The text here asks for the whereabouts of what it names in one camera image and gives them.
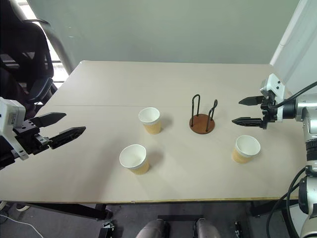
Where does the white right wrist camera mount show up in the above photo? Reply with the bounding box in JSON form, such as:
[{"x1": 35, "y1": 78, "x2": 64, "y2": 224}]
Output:
[{"x1": 259, "y1": 73, "x2": 288, "y2": 124}]

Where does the brown cup holder stand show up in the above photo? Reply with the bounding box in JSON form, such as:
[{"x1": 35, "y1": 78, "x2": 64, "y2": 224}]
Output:
[{"x1": 189, "y1": 93, "x2": 216, "y2": 135}]

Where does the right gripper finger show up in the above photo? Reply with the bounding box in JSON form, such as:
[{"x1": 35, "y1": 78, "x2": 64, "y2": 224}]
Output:
[
  {"x1": 238, "y1": 96, "x2": 263, "y2": 106},
  {"x1": 231, "y1": 118, "x2": 264, "y2": 128}
]

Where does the black table leg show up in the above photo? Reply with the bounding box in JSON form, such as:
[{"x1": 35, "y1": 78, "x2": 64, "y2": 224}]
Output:
[{"x1": 249, "y1": 199, "x2": 299, "y2": 218}]

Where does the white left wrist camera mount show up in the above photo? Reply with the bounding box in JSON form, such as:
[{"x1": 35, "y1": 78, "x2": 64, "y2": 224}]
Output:
[{"x1": 0, "y1": 97, "x2": 27, "y2": 161}]

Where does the yellow ribbed paper cup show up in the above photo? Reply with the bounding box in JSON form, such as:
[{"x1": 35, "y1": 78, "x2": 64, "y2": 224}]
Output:
[
  {"x1": 118, "y1": 144, "x2": 151, "y2": 176},
  {"x1": 231, "y1": 134, "x2": 262, "y2": 165},
  {"x1": 138, "y1": 107, "x2": 163, "y2": 135}
]

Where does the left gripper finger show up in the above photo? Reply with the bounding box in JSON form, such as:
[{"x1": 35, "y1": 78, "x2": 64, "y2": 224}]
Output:
[
  {"x1": 29, "y1": 112, "x2": 67, "y2": 128},
  {"x1": 48, "y1": 126, "x2": 87, "y2": 150}
]

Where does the black table frame beam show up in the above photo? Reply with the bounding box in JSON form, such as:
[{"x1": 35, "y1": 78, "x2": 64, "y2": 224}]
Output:
[{"x1": 23, "y1": 202, "x2": 114, "y2": 222}]

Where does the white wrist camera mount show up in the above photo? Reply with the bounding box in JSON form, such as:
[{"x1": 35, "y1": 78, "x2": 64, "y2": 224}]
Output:
[
  {"x1": 0, "y1": 97, "x2": 27, "y2": 161},
  {"x1": 259, "y1": 73, "x2": 288, "y2": 124}
]

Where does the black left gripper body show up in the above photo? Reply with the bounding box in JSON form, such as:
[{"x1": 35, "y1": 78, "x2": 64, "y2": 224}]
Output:
[{"x1": 12, "y1": 118, "x2": 53, "y2": 156}]

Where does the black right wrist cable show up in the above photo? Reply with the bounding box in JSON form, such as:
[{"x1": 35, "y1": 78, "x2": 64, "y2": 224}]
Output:
[{"x1": 271, "y1": 81, "x2": 317, "y2": 109}]

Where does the black office chair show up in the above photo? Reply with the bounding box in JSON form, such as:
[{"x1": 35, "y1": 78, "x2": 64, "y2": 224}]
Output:
[{"x1": 0, "y1": 0, "x2": 59, "y2": 120}]

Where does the white floor cable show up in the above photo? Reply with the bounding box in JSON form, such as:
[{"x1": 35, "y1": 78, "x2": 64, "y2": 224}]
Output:
[{"x1": 0, "y1": 214, "x2": 45, "y2": 238}]

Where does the dark grey rounded shape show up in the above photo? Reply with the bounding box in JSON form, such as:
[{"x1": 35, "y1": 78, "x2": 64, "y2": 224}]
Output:
[
  {"x1": 195, "y1": 218, "x2": 221, "y2": 238},
  {"x1": 135, "y1": 219, "x2": 166, "y2": 238}
]

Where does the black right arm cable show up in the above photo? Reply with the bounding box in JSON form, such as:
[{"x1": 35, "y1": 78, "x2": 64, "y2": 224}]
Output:
[
  {"x1": 285, "y1": 182, "x2": 302, "y2": 238},
  {"x1": 266, "y1": 167, "x2": 308, "y2": 238}
]

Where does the black white shoe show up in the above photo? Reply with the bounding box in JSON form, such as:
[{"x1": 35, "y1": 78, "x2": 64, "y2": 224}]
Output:
[{"x1": 15, "y1": 203, "x2": 32, "y2": 212}]

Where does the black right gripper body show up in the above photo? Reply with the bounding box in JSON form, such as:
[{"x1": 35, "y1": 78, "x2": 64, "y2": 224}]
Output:
[{"x1": 260, "y1": 92, "x2": 278, "y2": 130}]

